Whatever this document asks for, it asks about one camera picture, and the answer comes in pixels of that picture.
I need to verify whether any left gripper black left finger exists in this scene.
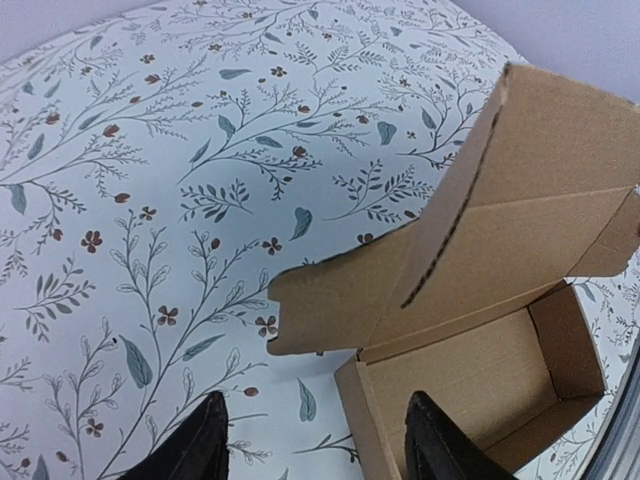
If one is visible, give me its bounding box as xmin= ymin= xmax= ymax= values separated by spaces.
xmin=121 ymin=391 xmax=230 ymax=480

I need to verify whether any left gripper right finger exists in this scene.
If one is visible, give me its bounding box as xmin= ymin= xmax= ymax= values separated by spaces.
xmin=404 ymin=391 xmax=515 ymax=480

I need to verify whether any floral patterned table mat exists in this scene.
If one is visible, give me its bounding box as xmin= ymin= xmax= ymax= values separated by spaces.
xmin=0 ymin=0 xmax=640 ymax=480

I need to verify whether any brown cardboard box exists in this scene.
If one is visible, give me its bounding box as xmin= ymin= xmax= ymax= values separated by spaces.
xmin=267 ymin=64 xmax=639 ymax=479

